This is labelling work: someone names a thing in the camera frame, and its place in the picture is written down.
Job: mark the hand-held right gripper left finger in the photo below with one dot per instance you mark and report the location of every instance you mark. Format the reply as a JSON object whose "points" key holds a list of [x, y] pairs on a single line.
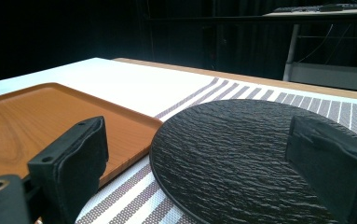
{"points": [[73, 161]]}

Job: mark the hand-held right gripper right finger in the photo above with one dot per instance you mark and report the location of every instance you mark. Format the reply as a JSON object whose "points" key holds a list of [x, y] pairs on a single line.
{"points": [[331, 161]]}

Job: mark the brown wooden tray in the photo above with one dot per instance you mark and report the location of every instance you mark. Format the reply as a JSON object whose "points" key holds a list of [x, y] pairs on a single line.
{"points": [[20, 130]]}

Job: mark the black slate round plate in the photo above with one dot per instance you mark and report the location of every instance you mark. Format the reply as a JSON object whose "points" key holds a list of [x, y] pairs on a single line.
{"points": [[226, 161]]}

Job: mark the white striped placemat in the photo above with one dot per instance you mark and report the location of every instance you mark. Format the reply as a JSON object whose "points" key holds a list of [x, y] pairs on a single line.
{"points": [[154, 90]]}

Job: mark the desk with metal frame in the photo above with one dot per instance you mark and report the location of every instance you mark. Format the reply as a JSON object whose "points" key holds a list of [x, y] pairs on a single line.
{"points": [[331, 71]]}

